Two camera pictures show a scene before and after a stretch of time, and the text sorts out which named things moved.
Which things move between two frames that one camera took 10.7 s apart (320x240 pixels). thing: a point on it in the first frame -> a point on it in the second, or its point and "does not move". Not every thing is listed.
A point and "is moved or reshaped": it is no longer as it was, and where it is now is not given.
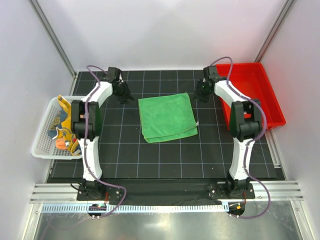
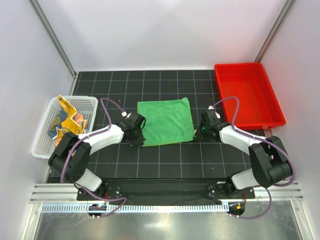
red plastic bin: x=250 y=79 does not move
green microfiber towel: x=167 y=118 is moved or reshaped
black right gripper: x=204 y=98 -> x=198 y=134
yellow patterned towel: x=62 y=127 does not move
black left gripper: x=123 y=100 -> x=139 y=141
